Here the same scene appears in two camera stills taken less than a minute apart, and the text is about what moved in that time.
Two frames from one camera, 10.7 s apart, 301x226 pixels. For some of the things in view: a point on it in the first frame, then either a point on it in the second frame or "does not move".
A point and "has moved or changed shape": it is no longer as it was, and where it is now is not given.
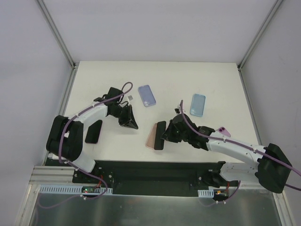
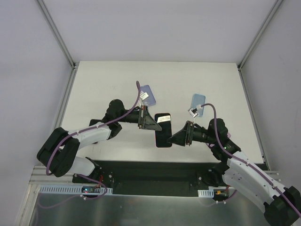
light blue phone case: (197, 105) does not move
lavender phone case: (146, 95) does not move
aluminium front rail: (42, 175) does not move
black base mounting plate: (147, 178) does not move
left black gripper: (127, 116) -> (143, 117)
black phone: (160, 128) has moved or changed shape
